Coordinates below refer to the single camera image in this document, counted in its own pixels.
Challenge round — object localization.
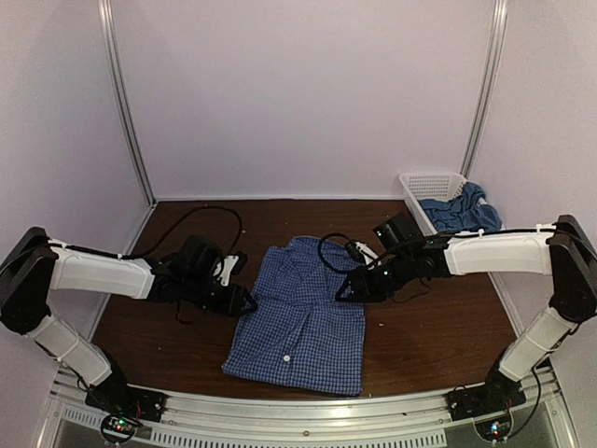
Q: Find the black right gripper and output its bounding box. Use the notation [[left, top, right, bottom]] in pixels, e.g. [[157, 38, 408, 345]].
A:
[[337, 252, 416, 303]]

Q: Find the left aluminium frame post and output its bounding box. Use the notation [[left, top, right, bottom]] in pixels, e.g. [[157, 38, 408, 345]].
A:
[[97, 0, 155, 206]]

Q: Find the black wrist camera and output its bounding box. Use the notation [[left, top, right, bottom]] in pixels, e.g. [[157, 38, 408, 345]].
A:
[[178, 235, 222, 277], [373, 213, 422, 250]]

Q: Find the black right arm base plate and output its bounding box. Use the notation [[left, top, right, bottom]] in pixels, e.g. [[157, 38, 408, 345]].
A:
[[446, 383, 526, 421]]

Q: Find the black right camera cable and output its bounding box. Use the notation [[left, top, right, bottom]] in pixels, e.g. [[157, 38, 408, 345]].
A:
[[318, 232, 360, 274]]

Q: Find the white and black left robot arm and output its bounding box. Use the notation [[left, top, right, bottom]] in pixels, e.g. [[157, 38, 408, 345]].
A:
[[1, 227, 257, 414]]

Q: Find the blue grey cloth in basket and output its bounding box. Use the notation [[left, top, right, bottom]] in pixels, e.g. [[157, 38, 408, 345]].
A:
[[419, 182, 503, 233]]

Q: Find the blue checked shirt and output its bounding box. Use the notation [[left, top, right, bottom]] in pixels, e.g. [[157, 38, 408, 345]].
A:
[[222, 236, 366, 397]]

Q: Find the white plastic laundry basket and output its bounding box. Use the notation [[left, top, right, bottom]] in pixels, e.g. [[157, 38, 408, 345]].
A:
[[398, 172, 467, 236]]

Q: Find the aluminium front rail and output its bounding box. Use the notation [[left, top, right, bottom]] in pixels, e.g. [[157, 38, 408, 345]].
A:
[[33, 367, 579, 447]]

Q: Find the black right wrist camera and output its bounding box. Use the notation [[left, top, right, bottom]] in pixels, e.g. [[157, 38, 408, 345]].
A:
[[373, 213, 422, 250]]

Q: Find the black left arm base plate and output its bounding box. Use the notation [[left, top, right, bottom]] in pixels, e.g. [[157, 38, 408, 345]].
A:
[[85, 385, 167, 423]]

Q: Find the black camera cable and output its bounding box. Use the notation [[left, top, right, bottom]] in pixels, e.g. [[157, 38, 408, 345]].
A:
[[318, 232, 360, 274], [134, 205, 243, 258]]

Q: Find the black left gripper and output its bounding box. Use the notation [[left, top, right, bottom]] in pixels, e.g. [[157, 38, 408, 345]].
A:
[[183, 273, 257, 318]]

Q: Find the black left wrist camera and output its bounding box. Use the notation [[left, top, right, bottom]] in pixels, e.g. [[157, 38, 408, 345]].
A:
[[178, 235, 222, 277]]

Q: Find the right aluminium frame post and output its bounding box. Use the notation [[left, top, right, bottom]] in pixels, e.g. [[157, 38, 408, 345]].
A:
[[460, 0, 508, 177]]

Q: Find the black left camera cable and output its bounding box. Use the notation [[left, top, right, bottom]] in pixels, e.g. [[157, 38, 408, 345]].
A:
[[134, 205, 243, 258]]

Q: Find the aluminium frame post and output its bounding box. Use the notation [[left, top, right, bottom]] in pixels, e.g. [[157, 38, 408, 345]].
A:
[[97, 0, 155, 206], [460, 0, 508, 177]]

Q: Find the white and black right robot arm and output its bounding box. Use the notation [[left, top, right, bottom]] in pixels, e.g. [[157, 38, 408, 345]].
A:
[[335, 215, 596, 413]]

